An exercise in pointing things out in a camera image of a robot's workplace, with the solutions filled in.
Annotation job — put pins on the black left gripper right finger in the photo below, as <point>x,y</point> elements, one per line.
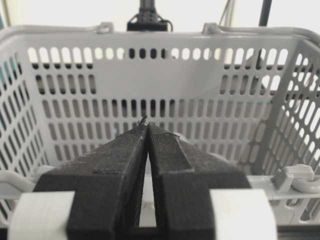
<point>182,177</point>

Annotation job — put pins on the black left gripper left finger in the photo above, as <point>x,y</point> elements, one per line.
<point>108,186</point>

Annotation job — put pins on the grey plastic shopping basket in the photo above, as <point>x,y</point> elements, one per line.
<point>251,95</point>

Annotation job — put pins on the black vertical pole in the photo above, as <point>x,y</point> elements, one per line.
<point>265,13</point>

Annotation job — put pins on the black camera stand mount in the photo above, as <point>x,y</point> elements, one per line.
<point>148,20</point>

